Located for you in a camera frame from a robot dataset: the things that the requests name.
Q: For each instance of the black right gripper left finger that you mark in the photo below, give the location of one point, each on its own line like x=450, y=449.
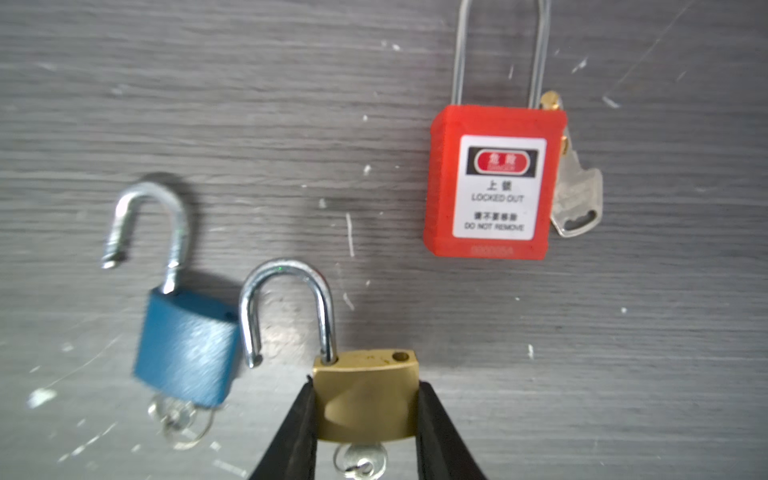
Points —
x=291, y=454

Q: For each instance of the brass padlock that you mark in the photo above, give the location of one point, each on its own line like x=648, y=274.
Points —
x=360, y=399

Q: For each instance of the silver padlock key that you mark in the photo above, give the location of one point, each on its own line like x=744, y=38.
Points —
x=572, y=194

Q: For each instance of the red safety padlock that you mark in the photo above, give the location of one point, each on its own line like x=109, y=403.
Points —
x=493, y=170

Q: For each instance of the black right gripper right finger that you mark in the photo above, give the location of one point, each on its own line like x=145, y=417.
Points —
x=440, y=450

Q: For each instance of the right blue padlock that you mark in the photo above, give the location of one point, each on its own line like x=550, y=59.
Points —
x=190, y=342

